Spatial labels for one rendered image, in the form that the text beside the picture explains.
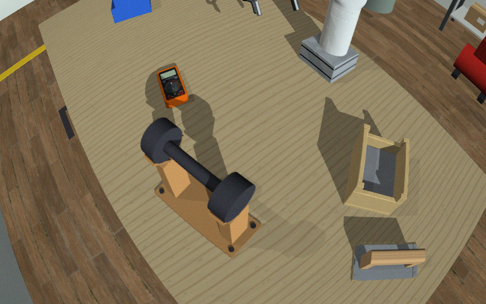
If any black dumbbell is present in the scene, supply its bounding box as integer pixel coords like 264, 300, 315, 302
140, 117, 256, 223

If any blue open bin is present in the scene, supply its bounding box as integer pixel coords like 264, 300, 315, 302
111, 0, 152, 23

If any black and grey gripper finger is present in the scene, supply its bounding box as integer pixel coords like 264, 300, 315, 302
243, 0, 261, 16
290, 0, 300, 11

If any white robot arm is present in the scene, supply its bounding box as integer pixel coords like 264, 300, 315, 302
319, 0, 367, 56

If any orange digital multimeter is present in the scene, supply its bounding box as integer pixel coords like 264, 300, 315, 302
156, 66, 189, 108

